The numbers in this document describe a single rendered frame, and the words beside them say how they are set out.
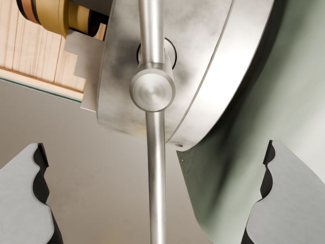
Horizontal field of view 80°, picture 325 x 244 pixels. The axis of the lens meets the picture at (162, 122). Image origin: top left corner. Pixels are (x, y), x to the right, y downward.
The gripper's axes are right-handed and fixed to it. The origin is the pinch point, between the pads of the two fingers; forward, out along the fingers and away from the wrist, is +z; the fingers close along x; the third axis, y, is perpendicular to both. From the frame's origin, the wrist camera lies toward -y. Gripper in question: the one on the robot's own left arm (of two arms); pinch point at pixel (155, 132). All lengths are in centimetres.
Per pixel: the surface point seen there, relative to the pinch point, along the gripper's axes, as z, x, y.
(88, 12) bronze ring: 19.2, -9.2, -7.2
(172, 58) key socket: 6.7, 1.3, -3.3
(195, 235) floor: 102, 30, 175
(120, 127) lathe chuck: 9.9, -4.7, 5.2
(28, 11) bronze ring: 19.1, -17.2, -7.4
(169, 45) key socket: 6.7, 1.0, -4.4
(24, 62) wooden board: 39, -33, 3
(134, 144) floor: 116, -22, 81
